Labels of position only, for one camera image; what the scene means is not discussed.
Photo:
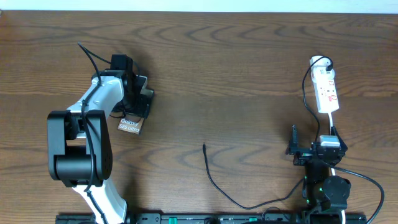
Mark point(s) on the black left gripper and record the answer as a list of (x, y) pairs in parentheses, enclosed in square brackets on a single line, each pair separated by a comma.
[(143, 107)]

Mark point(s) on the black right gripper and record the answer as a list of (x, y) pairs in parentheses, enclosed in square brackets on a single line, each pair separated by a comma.
[(304, 155)]

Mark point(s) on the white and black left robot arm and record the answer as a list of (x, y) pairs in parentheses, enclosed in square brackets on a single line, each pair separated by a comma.
[(79, 147)]

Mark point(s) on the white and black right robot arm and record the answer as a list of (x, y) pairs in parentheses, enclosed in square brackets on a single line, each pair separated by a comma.
[(326, 194)]

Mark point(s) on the white power strip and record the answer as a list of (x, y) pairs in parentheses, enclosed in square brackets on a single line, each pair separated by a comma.
[(322, 75)]

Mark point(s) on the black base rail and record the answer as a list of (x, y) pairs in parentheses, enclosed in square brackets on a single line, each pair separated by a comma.
[(156, 218)]

